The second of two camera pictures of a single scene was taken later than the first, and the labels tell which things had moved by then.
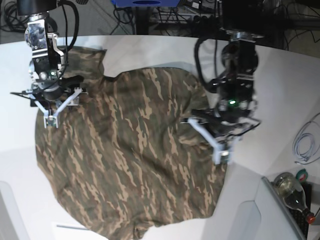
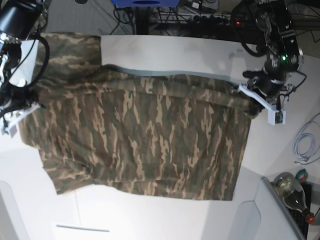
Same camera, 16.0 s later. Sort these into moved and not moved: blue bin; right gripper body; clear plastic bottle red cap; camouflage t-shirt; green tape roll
Moved: camouflage t-shirt; right gripper body
Not moved: clear plastic bottle red cap; blue bin; green tape roll
